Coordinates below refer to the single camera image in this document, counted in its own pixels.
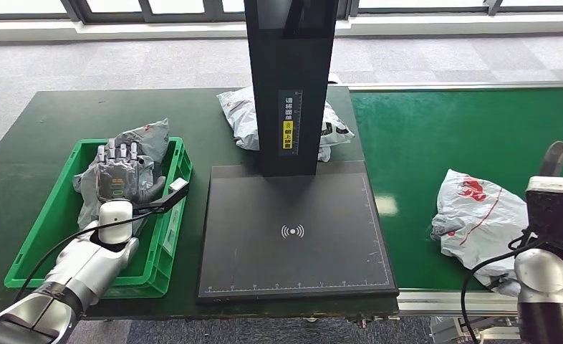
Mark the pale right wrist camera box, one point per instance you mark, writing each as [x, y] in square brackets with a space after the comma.
[549, 209]

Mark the dark window frame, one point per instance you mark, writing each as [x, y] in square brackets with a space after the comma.
[144, 9]

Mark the grey poly parcel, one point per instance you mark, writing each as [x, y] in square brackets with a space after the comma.
[151, 137]

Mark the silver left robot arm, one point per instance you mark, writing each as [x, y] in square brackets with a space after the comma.
[87, 270]

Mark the black inbound scanning machine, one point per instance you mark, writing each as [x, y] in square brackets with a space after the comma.
[291, 228]

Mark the green plastic crate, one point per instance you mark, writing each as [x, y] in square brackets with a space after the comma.
[44, 228]

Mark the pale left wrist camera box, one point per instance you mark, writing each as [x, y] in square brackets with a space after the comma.
[177, 187]

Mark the white poly parcel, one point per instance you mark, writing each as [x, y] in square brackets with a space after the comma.
[241, 118]
[481, 223]

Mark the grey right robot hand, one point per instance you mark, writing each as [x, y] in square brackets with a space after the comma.
[554, 159]

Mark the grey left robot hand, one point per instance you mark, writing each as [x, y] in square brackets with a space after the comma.
[120, 180]

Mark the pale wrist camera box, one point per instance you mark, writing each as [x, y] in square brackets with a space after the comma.
[549, 209]
[177, 187]

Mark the green conveyor belt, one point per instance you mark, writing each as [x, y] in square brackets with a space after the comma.
[428, 137]

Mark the dark green table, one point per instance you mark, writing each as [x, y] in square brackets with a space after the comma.
[96, 109]

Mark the white poly parcel, red stripes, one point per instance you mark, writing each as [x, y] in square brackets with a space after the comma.
[241, 118]

